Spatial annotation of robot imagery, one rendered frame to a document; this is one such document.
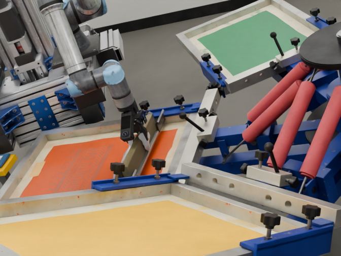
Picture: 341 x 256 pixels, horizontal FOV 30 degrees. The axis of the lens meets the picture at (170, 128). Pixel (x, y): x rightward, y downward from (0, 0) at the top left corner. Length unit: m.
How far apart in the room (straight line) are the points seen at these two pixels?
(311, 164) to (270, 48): 1.23
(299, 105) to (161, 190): 0.51
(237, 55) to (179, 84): 2.14
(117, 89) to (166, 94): 2.79
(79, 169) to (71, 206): 0.91
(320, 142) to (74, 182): 1.07
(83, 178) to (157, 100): 2.57
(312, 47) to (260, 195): 0.57
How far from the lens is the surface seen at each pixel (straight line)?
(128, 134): 2.36
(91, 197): 1.78
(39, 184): 2.69
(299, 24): 3.24
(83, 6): 2.79
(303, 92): 2.06
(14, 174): 2.77
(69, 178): 2.62
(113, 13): 6.66
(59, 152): 2.84
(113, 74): 2.33
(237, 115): 4.52
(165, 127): 2.69
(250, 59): 3.02
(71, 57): 2.45
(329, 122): 1.96
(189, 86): 5.13
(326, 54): 2.07
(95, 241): 1.49
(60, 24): 2.47
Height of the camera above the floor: 2.25
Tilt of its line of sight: 29 degrees down
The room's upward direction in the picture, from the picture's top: 21 degrees counter-clockwise
